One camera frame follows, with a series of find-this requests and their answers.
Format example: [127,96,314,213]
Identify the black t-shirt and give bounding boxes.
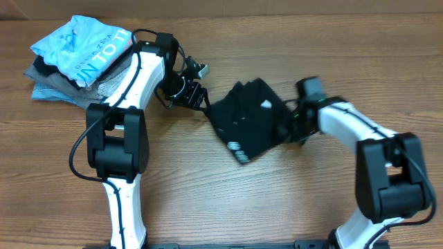
[205,78,291,164]

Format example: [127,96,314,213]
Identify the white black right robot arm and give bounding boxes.
[289,96,437,248]

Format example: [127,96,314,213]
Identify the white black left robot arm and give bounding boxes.
[84,33,210,248]

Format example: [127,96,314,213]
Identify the light blue printed t-shirt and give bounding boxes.
[30,15,132,87]

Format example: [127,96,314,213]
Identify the blue denim jeans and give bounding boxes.
[31,82,92,108]

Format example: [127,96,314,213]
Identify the black folded garment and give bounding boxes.
[33,46,132,91]

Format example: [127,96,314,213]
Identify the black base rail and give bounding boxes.
[147,239,335,249]

